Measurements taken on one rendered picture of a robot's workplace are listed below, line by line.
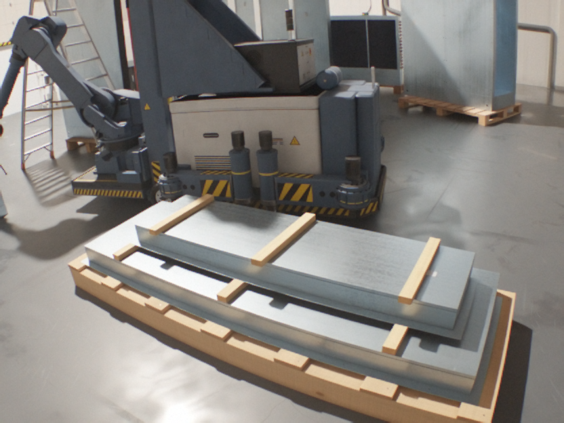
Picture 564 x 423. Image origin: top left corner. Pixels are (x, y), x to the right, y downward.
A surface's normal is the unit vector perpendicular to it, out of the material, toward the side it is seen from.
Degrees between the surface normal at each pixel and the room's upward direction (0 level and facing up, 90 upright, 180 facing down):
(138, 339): 0
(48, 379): 0
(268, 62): 90
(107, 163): 90
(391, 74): 90
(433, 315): 90
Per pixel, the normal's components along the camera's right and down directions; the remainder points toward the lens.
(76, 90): 0.06, 0.43
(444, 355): -0.07, -0.90
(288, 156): -0.31, 0.44
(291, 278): -0.53, 0.41
